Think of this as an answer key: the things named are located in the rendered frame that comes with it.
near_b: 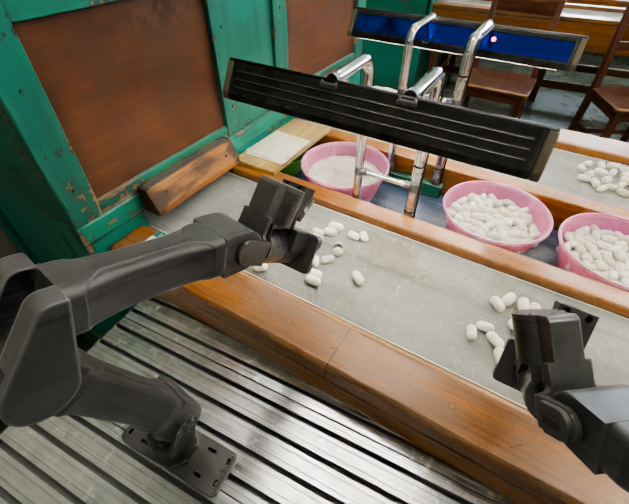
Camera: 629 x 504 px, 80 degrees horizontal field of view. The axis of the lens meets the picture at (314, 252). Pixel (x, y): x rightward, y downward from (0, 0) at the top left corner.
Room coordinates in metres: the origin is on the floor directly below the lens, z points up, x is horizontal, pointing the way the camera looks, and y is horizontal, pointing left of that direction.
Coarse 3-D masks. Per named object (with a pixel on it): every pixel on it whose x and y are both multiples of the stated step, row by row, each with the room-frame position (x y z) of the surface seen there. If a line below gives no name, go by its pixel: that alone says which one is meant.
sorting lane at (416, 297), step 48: (240, 192) 0.89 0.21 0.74; (336, 240) 0.68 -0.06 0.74; (384, 240) 0.68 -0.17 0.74; (288, 288) 0.53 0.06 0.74; (336, 288) 0.53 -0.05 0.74; (384, 288) 0.53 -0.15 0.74; (432, 288) 0.53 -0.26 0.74; (480, 288) 0.53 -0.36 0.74; (528, 288) 0.53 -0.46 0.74; (384, 336) 0.41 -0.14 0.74; (432, 336) 0.41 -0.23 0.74; (480, 336) 0.41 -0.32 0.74; (624, 336) 0.41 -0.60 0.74; (480, 384) 0.31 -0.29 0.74
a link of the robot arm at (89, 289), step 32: (192, 224) 0.36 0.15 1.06; (224, 224) 0.37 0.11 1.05; (96, 256) 0.27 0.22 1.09; (128, 256) 0.27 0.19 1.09; (160, 256) 0.28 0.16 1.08; (192, 256) 0.30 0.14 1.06; (224, 256) 0.33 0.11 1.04; (0, 288) 0.21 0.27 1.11; (32, 288) 0.24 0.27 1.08; (64, 288) 0.21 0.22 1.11; (96, 288) 0.22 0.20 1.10; (128, 288) 0.25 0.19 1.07; (160, 288) 0.27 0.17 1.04; (0, 320) 0.21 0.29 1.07; (32, 320) 0.18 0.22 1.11; (64, 320) 0.19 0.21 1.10; (96, 320) 0.21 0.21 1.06; (32, 352) 0.16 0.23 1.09; (64, 352) 0.18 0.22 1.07; (32, 384) 0.15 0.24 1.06; (64, 384) 0.16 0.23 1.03; (0, 416) 0.13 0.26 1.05; (32, 416) 0.14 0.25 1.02
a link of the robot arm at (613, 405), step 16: (624, 384) 0.18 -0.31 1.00; (560, 400) 0.17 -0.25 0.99; (576, 400) 0.16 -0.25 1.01; (592, 400) 0.16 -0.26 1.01; (608, 400) 0.16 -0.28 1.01; (624, 400) 0.16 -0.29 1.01; (592, 416) 0.14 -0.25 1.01; (608, 416) 0.14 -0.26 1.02; (624, 416) 0.14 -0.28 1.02; (592, 432) 0.13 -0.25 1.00; (608, 432) 0.13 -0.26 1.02; (624, 432) 0.12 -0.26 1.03; (576, 448) 0.13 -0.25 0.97; (592, 448) 0.12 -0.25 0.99; (608, 448) 0.12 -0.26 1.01; (624, 448) 0.11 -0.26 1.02; (592, 464) 0.11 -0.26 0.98; (608, 464) 0.11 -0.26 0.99; (624, 464) 0.10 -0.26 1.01; (624, 480) 0.10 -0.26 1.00
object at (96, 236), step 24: (264, 120) 1.16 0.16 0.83; (288, 120) 1.28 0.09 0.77; (240, 144) 1.06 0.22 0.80; (0, 192) 0.78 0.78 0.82; (0, 216) 0.86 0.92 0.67; (24, 216) 0.79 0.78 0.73; (48, 216) 0.67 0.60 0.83; (120, 216) 0.69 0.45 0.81; (144, 216) 0.74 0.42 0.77; (24, 240) 0.87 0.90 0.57; (48, 240) 0.76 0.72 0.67; (72, 240) 0.64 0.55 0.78; (96, 240) 0.63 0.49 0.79; (120, 312) 0.62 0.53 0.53; (96, 336) 0.81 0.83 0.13
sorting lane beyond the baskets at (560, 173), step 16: (336, 128) 1.29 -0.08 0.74; (560, 160) 1.07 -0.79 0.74; (576, 160) 1.07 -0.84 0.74; (592, 160) 1.07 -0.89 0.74; (512, 176) 0.97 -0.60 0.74; (544, 176) 0.97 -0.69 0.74; (560, 176) 0.97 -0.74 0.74; (576, 176) 0.97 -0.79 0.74; (592, 176) 0.97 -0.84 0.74; (576, 192) 0.89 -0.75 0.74; (592, 192) 0.89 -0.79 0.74; (608, 192) 0.89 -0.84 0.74
